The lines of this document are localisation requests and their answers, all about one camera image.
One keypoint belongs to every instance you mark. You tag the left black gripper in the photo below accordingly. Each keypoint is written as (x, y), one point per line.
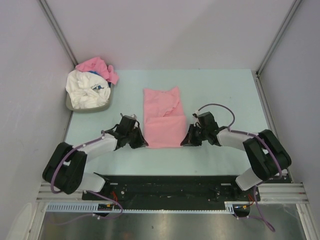
(141, 142)

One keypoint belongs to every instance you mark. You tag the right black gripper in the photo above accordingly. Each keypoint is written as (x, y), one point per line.
(190, 140)

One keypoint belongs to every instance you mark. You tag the pink t shirt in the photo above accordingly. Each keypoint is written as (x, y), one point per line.
(97, 64)
(164, 120)

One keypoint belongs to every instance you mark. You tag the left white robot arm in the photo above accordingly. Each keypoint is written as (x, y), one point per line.
(65, 171)

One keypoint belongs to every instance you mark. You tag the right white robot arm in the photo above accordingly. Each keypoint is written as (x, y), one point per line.
(266, 155)

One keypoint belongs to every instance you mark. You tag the white t shirt in basket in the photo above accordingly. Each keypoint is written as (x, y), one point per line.
(87, 90)

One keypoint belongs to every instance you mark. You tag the grey laundry basket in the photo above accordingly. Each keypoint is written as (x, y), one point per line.
(102, 108)

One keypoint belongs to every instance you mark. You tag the blue garment in basket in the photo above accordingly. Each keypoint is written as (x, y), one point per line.
(94, 72)

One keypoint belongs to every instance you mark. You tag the pink t shirt in basket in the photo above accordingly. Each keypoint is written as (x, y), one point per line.
(97, 64)

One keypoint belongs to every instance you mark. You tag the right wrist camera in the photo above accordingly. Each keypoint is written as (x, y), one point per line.
(195, 116)

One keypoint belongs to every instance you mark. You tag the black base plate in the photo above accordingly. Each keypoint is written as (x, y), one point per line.
(218, 188)

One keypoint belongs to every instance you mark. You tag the slotted grey cable duct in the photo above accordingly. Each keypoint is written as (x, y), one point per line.
(226, 207)

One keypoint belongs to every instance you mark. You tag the aluminium rail frame left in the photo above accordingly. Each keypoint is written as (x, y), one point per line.
(45, 195)

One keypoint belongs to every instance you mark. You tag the aluminium rail frame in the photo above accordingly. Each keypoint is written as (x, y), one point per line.
(45, 195)
(277, 192)

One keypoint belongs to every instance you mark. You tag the aluminium rail frame right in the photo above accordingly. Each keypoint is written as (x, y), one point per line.
(277, 192)

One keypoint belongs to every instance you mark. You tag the left corner aluminium post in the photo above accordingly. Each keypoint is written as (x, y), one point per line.
(48, 13)

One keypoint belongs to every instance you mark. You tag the corner aluminium post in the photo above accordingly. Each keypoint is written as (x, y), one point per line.
(279, 35)
(48, 13)

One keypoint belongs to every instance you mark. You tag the right corner aluminium post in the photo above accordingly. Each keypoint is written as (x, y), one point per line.
(279, 35)

